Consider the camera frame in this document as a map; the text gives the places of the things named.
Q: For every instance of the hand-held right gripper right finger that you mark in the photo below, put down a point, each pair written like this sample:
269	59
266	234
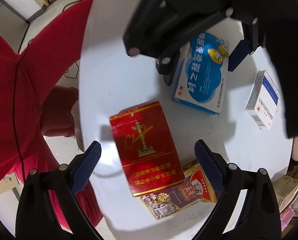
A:
209	170

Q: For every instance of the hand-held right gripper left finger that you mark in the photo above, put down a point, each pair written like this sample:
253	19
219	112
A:
86	167

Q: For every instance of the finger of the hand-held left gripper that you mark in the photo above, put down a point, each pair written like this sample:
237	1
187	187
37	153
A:
240	53
169	72

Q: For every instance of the playing cards box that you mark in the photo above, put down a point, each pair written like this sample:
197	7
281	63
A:
186	197

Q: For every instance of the blue cloud-print medicine box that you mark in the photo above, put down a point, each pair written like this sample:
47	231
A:
204	80

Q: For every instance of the white blue-striped medicine box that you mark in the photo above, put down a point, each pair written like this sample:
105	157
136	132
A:
263	100

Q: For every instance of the red cigarette pack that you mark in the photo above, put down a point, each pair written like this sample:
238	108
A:
145	150

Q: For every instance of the person's left leg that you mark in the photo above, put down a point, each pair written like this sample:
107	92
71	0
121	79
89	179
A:
58	112

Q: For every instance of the person in red clothes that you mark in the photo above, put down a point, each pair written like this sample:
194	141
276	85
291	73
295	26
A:
38	67

